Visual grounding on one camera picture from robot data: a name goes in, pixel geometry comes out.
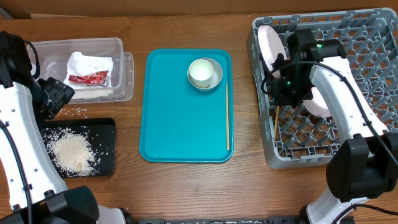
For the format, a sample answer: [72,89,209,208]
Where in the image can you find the large pink plate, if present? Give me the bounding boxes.
[257,26,288,72]

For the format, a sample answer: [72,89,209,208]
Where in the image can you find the red sauce packet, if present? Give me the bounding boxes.
[68,70,109,86]

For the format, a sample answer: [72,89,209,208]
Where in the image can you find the wooden chopstick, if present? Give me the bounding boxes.
[274,106,280,139]
[226,83,229,151]

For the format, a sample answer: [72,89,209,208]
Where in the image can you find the white paper cup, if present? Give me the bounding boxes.
[188,58,214,88]

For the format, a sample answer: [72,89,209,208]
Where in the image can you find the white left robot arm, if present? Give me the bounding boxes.
[1,31,136,223]

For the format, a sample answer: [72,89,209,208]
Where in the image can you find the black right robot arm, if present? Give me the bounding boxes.
[259,27,397,223]

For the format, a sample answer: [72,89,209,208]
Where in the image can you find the grey dishwasher rack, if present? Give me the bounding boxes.
[246,7,398,170]

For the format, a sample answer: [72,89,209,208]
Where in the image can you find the scattered rice grains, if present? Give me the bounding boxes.
[58,107,88,119]

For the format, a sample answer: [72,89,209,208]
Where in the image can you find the clear plastic bin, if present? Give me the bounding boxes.
[27,37,134,104]

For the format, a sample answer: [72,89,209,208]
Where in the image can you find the white rice pile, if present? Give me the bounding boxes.
[43,128,100,177]

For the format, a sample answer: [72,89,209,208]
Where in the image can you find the black tray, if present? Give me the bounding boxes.
[40,118,116,178]

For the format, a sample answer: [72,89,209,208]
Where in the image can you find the brown food crumb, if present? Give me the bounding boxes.
[76,162,82,172]

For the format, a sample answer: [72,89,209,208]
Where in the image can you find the teal plastic tray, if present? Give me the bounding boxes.
[139,49,234,163]

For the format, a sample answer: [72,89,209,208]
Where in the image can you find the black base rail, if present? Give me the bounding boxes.
[137,215,305,224]

